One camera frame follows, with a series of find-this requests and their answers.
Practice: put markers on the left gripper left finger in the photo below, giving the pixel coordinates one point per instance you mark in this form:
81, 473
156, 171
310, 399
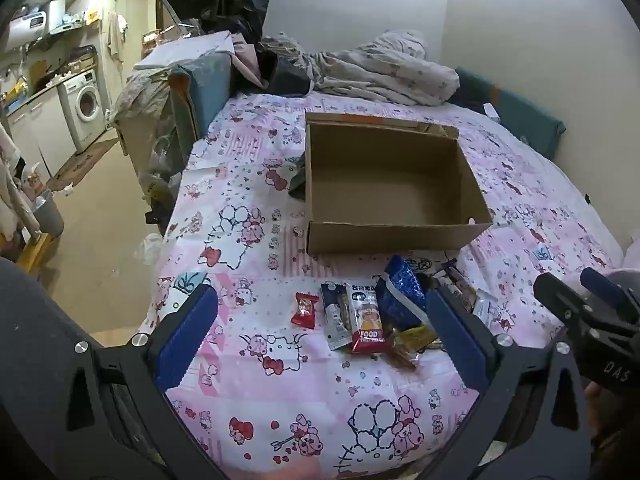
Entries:
125, 427

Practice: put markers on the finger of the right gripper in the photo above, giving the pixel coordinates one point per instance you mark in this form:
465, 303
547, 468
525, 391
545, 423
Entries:
561, 300
602, 287

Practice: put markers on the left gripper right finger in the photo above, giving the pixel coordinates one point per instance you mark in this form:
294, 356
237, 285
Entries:
525, 422

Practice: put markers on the yellow wafer packet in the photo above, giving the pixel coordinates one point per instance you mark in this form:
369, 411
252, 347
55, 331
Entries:
418, 338

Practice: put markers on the blue snack bag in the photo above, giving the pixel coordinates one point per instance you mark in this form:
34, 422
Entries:
401, 300

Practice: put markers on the small red candy packet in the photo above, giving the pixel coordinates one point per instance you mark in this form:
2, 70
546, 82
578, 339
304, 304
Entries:
305, 311

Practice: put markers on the grey blue snack sachet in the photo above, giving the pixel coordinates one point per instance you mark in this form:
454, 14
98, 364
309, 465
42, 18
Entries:
336, 316

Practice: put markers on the white black label packet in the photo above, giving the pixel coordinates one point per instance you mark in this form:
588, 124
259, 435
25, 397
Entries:
475, 301

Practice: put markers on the dark brown chocolate snack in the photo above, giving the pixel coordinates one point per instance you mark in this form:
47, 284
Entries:
399, 352

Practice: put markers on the person's right hand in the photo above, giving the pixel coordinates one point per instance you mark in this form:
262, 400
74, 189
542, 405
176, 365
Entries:
614, 426

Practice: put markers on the teal cushion headboard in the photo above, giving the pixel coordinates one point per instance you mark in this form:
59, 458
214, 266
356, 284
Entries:
526, 121

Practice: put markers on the pink Hello Kitty bedsheet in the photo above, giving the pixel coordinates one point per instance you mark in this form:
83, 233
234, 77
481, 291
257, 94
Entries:
262, 393

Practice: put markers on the grey trash bin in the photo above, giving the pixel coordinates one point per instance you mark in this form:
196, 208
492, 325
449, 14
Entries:
47, 214

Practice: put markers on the brown cardboard box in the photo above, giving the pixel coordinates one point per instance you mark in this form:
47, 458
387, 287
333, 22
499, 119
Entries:
376, 185

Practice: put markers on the crumpled floral blanket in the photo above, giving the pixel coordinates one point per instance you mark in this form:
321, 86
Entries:
393, 68

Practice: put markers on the white washing machine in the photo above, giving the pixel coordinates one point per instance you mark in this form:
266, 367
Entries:
82, 108

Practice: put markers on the teal upholstered chair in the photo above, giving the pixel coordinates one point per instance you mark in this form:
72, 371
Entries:
199, 90

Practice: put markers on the white water heater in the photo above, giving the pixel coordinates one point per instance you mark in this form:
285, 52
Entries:
25, 30

